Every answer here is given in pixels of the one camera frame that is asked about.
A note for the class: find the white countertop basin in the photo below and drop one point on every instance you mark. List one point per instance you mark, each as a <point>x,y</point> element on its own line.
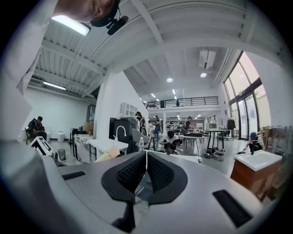
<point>258,158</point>

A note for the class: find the tall black faucet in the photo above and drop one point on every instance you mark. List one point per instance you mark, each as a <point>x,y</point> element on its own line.
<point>169,148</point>

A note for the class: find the white waste bin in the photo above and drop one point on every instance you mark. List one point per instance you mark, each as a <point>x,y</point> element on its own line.
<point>61,136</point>

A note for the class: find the clear plastic water bottle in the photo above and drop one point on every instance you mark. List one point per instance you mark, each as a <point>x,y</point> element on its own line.
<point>141,145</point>

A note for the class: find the black head-mounted camera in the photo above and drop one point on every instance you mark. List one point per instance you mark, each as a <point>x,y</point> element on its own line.
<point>114,22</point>

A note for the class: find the ceiling air conditioner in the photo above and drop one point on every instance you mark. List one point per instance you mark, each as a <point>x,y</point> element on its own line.
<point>207,58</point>

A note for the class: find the white wall cabinet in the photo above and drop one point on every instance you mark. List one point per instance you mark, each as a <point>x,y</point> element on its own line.
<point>128,109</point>

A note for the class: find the white table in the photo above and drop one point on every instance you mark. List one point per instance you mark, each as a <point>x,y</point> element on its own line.
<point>192,137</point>

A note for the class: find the white curved faucet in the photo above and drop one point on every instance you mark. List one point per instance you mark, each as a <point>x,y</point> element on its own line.
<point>120,131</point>

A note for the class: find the tall glass window wall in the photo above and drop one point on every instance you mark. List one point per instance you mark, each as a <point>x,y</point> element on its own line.
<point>247,96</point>

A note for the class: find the brown wooden cabinet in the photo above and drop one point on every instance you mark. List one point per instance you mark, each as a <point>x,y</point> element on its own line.
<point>251,178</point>

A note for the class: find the tall black cabinet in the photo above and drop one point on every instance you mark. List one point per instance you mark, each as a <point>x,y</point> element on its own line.
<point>116,124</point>

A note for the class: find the person's face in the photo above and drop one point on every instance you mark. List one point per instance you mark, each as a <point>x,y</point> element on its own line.
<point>96,9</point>

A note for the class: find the marble-pattern cabinet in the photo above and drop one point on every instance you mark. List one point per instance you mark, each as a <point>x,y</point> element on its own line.
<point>82,148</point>

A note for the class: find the person's white shirt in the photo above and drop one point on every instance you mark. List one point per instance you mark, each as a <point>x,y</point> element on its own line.
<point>20,68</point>

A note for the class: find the cardboard box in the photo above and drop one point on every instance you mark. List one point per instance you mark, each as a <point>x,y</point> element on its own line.
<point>88,128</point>

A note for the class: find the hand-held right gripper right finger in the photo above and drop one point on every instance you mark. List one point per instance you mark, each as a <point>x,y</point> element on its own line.
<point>169,182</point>

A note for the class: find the clothes rack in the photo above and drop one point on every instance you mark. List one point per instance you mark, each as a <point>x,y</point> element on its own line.
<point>231,123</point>

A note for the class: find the rectangular ceiling light panel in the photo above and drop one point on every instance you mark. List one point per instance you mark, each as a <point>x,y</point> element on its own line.
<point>71,24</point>

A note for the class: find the round ceiling light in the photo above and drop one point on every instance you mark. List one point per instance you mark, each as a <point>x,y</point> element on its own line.
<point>169,79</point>
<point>203,75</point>

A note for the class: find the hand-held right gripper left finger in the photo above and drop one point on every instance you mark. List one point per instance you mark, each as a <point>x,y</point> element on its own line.
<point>119,182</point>

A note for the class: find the large white ceramic sink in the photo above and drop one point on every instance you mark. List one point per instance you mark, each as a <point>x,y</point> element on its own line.
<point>183,157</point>

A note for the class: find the grey shell chair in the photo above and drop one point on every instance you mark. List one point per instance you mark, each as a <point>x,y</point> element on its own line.
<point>142,133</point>

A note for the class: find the dark framed picture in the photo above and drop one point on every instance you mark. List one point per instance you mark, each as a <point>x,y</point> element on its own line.
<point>92,113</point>

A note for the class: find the small grey cup on floor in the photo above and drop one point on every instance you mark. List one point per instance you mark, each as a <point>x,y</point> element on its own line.
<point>61,155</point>

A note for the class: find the dark-top table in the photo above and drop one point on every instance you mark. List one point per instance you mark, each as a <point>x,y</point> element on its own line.
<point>217,131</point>

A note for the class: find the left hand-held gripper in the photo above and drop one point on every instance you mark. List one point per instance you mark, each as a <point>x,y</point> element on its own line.
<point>42,146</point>

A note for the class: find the long tube light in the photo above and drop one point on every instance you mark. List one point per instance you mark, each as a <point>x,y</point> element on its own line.
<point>54,85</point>

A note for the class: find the white square sink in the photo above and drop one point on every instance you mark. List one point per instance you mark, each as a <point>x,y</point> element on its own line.
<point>103,144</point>

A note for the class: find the black balcony railing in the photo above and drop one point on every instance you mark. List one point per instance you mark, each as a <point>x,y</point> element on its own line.
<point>183,101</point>

